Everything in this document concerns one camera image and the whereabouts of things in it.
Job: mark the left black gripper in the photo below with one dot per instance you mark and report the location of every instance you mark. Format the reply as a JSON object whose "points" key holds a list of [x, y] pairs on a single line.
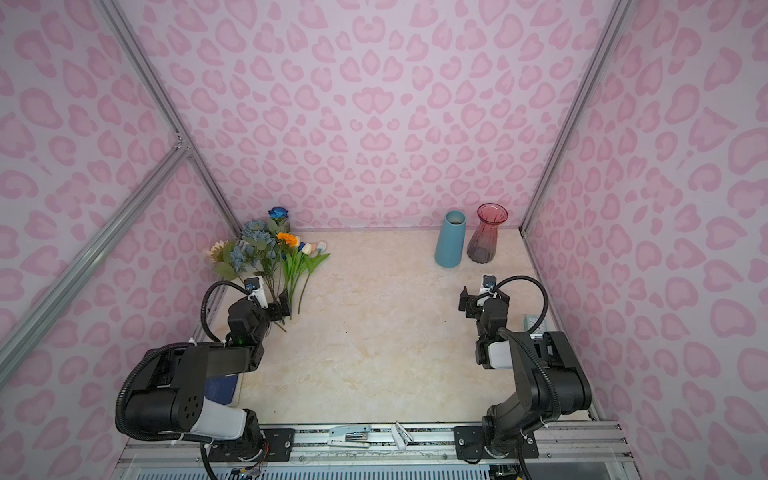
{"points": [[275, 306]]}

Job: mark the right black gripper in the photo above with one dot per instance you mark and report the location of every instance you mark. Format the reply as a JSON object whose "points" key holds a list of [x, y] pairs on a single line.
{"points": [[474, 303]]}

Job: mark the teal ceramic vase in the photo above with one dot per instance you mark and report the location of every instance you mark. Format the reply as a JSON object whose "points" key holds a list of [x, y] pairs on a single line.
{"points": [[449, 247]]}

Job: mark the orange carnation stem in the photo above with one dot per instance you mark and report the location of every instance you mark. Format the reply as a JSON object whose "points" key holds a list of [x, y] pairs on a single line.
{"points": [[289, 257]]}

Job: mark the dusty blue rose bouquet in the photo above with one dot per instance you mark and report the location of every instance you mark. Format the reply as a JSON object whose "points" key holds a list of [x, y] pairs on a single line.
{"points": [[256, 251]]}

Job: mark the cream sunflower stem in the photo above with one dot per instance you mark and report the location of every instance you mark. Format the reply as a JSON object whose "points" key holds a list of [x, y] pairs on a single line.
{"points": [[220, 256]]}

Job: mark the blue rose stem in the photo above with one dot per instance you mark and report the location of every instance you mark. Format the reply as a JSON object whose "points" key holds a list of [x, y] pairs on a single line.
{"points": [[278, 220]]}

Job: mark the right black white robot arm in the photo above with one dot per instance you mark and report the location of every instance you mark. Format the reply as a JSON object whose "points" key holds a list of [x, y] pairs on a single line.
{"points": [[548, 381]]}

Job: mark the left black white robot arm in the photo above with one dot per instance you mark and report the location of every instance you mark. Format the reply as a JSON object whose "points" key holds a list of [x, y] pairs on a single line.
{"points": [[163, 397]]}

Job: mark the red glass vase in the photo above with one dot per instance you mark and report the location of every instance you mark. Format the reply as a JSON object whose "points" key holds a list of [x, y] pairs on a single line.
{"points": [[483, 244]]}

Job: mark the light blue tulip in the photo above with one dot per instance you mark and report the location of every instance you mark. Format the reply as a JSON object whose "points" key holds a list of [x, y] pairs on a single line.
{"points": [[321, 247]]}

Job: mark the cream pink tulip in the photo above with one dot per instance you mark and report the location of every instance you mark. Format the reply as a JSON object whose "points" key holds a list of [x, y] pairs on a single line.
{"points": [[304, 270]]}

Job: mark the small teal clock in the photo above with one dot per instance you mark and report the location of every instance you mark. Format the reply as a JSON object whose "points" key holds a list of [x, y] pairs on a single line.
{"points": [[533, 325]]}

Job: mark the blue book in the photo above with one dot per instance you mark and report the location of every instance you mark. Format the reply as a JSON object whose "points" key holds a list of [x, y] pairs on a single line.
{"points": [[223, 390]]}

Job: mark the silver stapler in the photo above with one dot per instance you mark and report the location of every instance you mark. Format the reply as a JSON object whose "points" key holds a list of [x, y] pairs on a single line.
{"points": [[349, 436]]}

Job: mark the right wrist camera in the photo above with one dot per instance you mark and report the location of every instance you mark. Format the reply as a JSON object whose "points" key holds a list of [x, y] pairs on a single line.
{"points": [[488, 284]]}

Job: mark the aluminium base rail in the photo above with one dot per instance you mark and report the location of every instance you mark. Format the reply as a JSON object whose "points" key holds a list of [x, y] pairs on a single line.
{"points": [[567, 450]]}

